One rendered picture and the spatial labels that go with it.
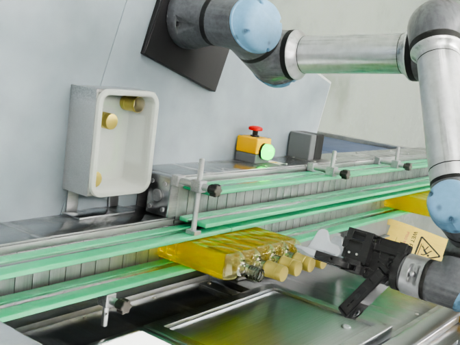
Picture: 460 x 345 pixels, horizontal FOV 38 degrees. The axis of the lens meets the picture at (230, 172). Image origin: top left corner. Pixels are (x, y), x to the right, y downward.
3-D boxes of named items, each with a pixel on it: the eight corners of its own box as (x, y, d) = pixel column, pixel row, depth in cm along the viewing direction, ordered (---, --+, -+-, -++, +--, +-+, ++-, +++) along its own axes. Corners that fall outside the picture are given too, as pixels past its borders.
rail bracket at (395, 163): (371, 163, 232) (408, 171, 225) (374, 142, 231) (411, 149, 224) (376, 163, 236) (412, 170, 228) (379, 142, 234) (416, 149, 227)
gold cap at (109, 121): (92, 110, 141) (106, 113, 138) (105, 110, 144) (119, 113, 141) (90, 126, 141) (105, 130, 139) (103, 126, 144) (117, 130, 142)
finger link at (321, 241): (303, 223, 133) (348, 237, 130) (294, 251, 132) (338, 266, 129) (300, 220, 130) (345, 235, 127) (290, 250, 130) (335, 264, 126)
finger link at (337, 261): (320, 250, 131) (363, 264, 128) (317, 259, 131) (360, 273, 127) (315, 248, 127) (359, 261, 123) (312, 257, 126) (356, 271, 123)
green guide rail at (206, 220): (179, 220, 153) (205, 228, 148) (179, 215, 152) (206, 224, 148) (443, 175, 292) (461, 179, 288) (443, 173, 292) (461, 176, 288)
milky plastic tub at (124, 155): (62, 189, 141) (90, 198, 136) (72, 83, 137) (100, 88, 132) (122, 184, 155) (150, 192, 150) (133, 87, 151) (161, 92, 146)
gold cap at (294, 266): (276, 272, 146) (293, 278, 143) (278, 257, 145) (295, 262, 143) (285, 269, 149) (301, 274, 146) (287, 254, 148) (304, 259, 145)
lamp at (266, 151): (257, 159, 184) (266, 161, 183) (259, 143, 184) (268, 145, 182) (266, 159, 188) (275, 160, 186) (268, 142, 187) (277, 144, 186)
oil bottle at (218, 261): (156, 256, 150) (232, 284, 137) (159, 232, 149) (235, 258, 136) (173, 252, 154) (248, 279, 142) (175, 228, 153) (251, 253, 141)
